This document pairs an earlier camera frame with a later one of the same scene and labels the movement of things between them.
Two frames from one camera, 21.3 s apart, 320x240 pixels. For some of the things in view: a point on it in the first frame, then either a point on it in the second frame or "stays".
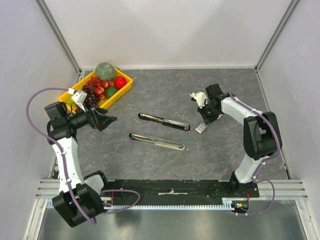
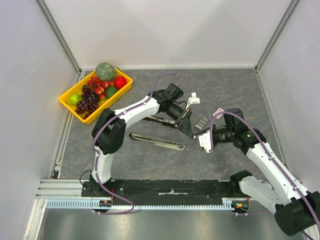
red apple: (119, 82) stays
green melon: (105, 71) stays
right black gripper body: (206, 116) to (215, 135)
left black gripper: (98, 121) to (184, 122)
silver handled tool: (163, 142) stays
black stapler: (167, 123) stays
